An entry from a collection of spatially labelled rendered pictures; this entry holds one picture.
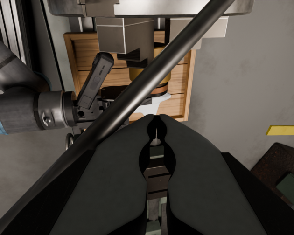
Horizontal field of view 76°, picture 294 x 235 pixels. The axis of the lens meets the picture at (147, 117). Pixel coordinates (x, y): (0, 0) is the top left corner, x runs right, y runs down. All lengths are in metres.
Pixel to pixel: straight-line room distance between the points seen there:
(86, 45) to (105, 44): 0.31
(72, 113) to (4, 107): 0.11
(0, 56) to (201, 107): 1.62
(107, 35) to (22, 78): 0.28
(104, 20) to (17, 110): 0.23
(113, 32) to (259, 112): 2.14
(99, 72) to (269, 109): 2.15
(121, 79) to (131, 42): 0.34
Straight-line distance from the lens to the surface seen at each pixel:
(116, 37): 0.25
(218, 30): 0.39
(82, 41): 0.57
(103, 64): 0.36
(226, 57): 1.79
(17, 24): 1.29
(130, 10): 0.22
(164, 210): 1.12
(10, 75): 0.48
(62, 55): 0.94
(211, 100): 1.88
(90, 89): 0.37
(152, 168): 0.70
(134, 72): 0.36
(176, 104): 0.67
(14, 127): 0.41
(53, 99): 0.38
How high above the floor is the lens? 1.44
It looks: 57 degrees down
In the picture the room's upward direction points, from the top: 157 degrees clockwise
